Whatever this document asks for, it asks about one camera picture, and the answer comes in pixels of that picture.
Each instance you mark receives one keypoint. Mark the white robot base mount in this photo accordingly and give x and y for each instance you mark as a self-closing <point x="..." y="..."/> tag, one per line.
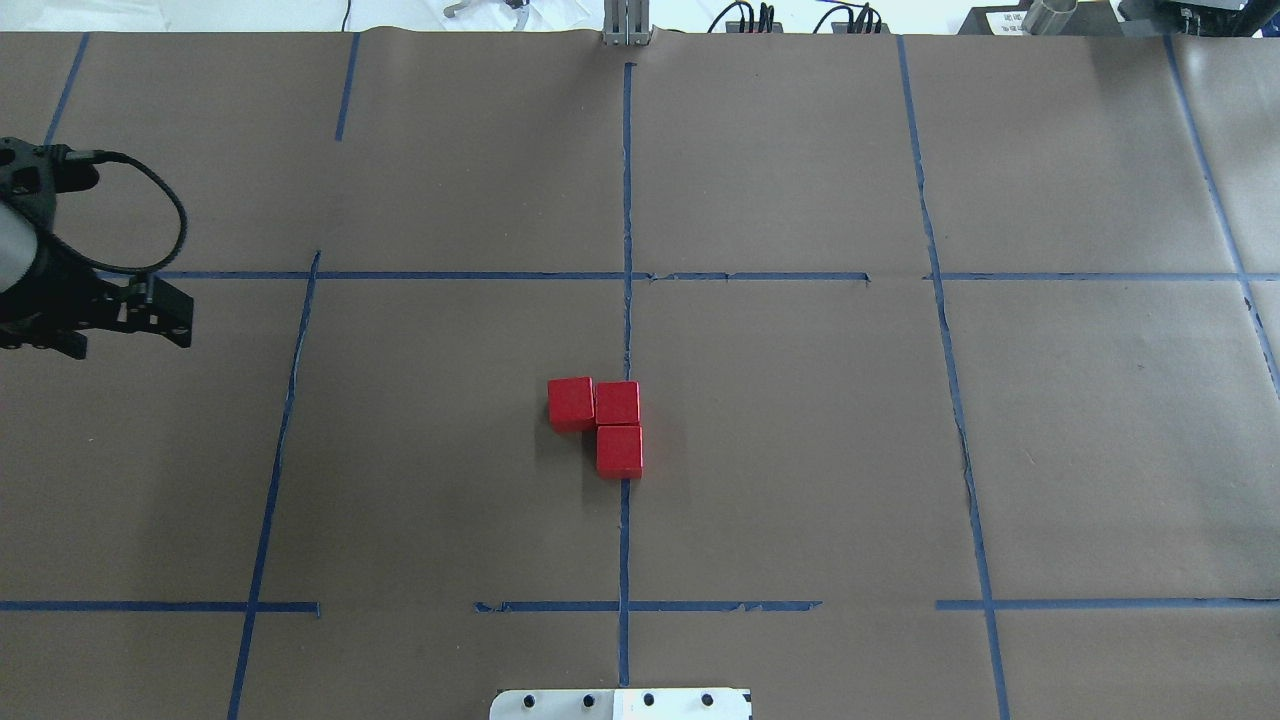
<point x="624" y="703"/>

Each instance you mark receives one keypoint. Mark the grey metal bracket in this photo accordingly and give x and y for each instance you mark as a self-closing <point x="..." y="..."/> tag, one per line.
<point x="627" y="23"/>

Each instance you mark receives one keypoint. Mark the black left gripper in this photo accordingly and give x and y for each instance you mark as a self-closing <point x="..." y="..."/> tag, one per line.
<point x="60" y="297"/>

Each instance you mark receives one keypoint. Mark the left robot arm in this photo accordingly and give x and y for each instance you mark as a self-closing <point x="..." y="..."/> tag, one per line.
<point x="119" y="273"/>

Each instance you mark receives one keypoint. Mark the black plugs at edge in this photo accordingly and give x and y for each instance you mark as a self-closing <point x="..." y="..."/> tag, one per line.
<point x="801" y="17"/>

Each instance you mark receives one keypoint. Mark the red block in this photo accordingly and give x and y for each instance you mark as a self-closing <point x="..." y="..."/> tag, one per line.
<point x="571" y="404"/>
<point x="618" y="404"/>

